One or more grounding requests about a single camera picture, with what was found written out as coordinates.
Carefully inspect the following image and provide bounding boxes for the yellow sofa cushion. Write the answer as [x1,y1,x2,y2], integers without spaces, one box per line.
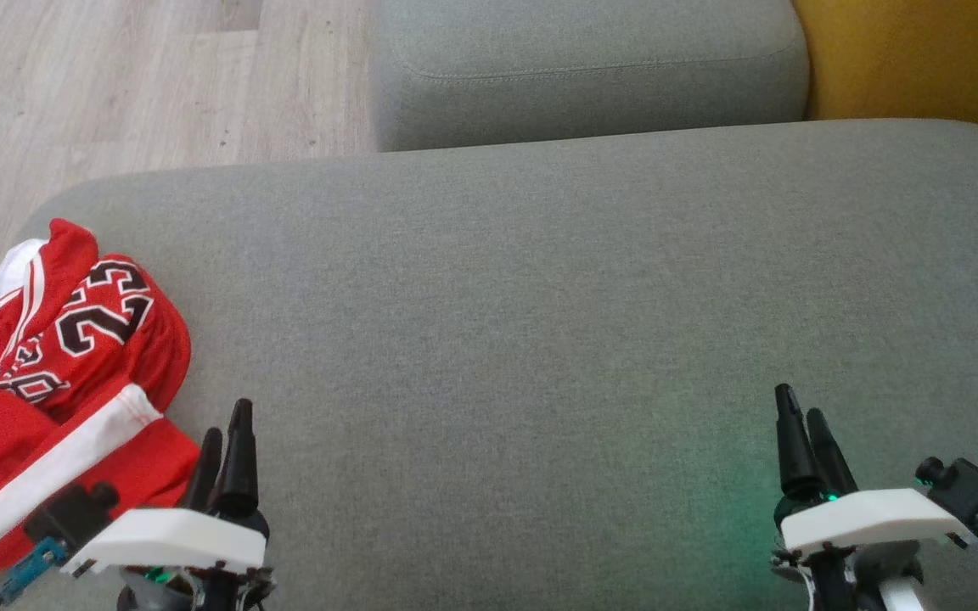
[792,0,978,152]

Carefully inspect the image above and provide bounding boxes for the red jersey number 23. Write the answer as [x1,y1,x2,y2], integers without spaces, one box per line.
[0,219,193,423]

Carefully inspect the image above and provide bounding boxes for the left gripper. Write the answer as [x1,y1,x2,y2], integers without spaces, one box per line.
[60,398,278,611]

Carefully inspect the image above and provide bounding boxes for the small grey sofa cushion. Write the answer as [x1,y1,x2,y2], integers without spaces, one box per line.
[370,0,811,154]

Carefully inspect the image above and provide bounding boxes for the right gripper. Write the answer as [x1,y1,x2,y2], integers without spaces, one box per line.
[772,384,975,611]

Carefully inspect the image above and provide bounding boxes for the large grey sofa seat cushion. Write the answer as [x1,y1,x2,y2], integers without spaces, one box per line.
[0,119,978,611]

